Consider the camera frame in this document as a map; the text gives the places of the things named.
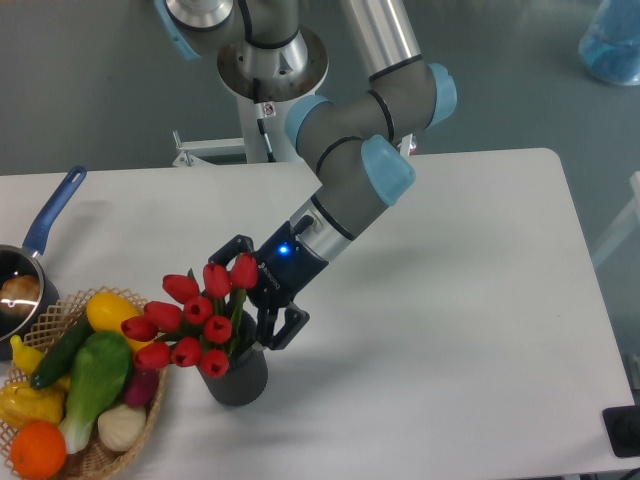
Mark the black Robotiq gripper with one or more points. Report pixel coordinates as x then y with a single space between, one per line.
285 267

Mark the red tulip bouquet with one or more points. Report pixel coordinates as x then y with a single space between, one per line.
201 326

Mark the dark grey ribbed vase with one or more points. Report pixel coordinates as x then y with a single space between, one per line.
247 374

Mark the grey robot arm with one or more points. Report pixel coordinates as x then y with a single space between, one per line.
274 66

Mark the purple radish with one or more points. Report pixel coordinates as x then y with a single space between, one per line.
141 388

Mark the yellow squash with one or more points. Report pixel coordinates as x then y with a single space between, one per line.
106 311

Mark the green bok choy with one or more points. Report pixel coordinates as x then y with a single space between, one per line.
98 374

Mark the white garlic bulb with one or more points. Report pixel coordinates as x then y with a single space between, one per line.
120 427

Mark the dark green cucumber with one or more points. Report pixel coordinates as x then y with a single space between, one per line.
58 361

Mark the bread roll in pan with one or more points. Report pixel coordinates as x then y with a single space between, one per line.
19 296

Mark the yellow banana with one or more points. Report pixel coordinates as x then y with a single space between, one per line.
25 357

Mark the yellow bell pepper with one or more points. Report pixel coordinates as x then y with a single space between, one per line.
22 405

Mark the orange fruit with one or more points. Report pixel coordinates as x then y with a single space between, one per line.
38 451

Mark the black device at edge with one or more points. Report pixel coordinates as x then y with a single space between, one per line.
622 426

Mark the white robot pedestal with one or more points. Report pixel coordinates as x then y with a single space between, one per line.
289 121

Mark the blue-handled saucepan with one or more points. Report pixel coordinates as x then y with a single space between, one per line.
25 259

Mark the white frame at right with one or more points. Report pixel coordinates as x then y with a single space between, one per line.
620 228

